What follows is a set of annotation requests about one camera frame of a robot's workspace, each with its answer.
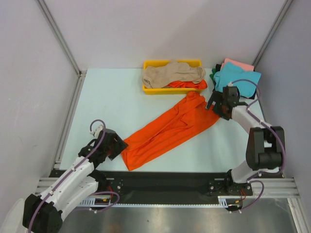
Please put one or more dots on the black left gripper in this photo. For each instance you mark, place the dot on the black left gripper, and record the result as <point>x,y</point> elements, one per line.
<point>120,145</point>

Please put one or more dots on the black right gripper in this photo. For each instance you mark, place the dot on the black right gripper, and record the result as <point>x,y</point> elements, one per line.
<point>217,106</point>

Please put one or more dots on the orange t-shirt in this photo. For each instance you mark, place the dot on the orange t-shirt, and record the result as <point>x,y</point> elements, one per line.
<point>179,84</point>
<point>188,118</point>

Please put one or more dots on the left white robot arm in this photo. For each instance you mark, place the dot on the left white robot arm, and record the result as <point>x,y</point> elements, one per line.
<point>46,212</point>

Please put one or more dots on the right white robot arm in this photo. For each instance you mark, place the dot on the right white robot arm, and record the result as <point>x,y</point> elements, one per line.
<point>265,150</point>

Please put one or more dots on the orange t-shirt in tray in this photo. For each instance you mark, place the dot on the orange t-shirt in tray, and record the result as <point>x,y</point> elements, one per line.
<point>179,84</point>

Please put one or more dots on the green folded t-shirt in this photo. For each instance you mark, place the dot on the green folded t-shirt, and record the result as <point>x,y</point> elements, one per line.
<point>214,75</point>

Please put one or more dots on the light blue folded t-shirt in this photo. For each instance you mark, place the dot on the light blue folded t-shirt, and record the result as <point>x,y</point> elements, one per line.
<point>236,77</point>

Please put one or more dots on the black folded t-shirt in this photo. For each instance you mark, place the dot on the black folded t-shirt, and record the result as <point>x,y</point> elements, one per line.
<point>252,97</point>

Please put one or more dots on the pink folded t-shirt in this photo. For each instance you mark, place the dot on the pink folded t-shirt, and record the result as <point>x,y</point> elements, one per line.
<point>245,67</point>

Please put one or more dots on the beige t-shirt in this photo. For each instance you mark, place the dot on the beige t-shirt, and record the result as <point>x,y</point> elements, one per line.
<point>160,77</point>

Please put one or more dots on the yellow plastic tray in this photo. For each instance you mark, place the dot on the yellow plastic tray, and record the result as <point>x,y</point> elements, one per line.
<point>169,90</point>

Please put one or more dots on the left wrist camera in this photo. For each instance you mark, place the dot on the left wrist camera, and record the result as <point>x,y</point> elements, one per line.
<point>97,131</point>

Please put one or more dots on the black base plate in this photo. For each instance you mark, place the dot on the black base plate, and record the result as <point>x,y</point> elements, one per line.
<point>171,184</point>

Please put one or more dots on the left aluminium frame post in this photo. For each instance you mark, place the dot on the left aluminium frame post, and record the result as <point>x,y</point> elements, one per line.
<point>80,75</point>

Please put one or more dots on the aluminium frame post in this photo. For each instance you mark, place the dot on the aluminium frame post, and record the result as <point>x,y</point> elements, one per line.
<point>273,30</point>
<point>80,75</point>

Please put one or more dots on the white slotted cable duct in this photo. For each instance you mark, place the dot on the white slotted cable duct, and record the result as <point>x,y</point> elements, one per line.
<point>104,201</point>

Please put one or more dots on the right aluminium frame post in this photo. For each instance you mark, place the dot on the right aluminium frame post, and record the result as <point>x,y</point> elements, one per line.
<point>273,30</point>

